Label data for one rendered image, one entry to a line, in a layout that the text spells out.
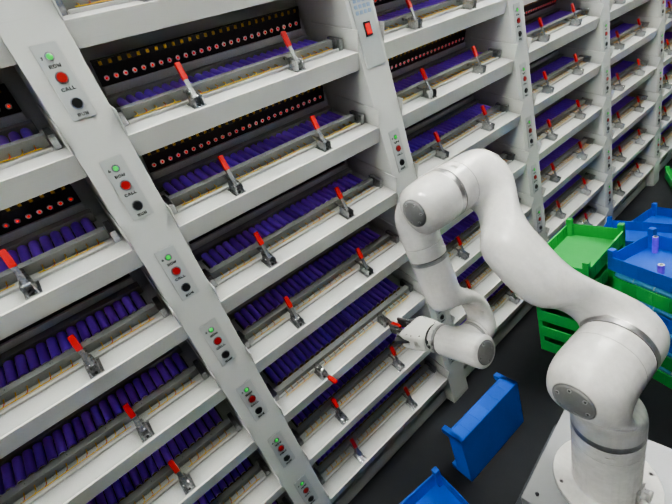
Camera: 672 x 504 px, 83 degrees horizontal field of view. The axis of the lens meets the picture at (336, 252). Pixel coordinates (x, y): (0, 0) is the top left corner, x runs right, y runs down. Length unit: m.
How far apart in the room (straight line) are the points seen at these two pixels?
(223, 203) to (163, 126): 0.19
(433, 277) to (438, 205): 0.27
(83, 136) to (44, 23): 0.18
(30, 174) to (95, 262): 0.19
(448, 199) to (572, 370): 0.33
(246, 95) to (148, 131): 0.22
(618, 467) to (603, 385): 0.26
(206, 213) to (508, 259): 0.61
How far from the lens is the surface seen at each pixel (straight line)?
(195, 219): 0.88
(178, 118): 0.87
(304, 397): 1.16
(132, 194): 0.85
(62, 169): 0.85
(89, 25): 0.88
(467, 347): 0.99
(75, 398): 0.95
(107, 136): 0.85
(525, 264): 0.72
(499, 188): 0.76
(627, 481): 0.99
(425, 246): 0.87
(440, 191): 0.68
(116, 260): 0.86
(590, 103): 2.36
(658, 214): 2.85
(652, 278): 1.56
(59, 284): 0.87
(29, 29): 0.87
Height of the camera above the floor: 1.31
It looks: 25 degrees down
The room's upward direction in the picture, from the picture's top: 20 degrees counter-clockwise
